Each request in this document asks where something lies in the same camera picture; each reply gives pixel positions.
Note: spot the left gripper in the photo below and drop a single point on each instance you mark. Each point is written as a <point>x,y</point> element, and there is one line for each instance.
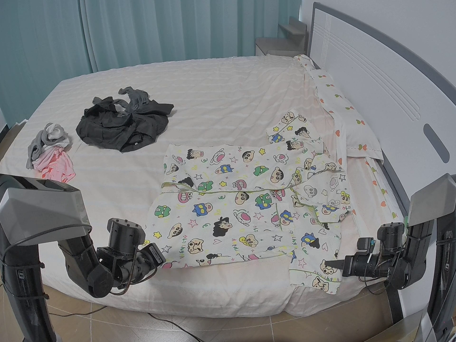
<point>142,265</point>

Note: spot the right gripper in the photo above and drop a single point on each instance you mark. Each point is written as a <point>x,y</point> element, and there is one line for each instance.
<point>359,266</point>

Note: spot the white printed pyjama top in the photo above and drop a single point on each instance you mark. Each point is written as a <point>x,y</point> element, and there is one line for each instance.
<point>249,205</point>

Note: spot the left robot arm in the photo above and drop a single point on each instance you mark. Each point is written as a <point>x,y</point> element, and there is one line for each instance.
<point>82,262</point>

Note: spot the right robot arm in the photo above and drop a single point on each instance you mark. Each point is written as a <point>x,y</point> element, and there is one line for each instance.
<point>416,255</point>

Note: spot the white printed pillow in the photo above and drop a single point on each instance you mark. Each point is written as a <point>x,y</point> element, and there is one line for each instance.
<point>356,134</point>

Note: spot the black garment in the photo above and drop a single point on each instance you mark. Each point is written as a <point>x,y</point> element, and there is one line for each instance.
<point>114,130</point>

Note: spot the grey and white garment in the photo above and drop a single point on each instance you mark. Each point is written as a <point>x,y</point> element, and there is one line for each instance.
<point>51,135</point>

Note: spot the bed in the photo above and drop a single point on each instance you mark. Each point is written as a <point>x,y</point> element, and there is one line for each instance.
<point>231,98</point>

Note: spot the grey bedside table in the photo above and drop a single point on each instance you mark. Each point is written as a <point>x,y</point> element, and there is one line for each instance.
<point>281,45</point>

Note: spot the blue-green curtain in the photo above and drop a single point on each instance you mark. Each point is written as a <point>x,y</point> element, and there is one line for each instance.
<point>39,37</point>
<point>188,16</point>

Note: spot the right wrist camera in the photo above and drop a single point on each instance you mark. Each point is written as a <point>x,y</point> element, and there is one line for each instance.
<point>366,247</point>

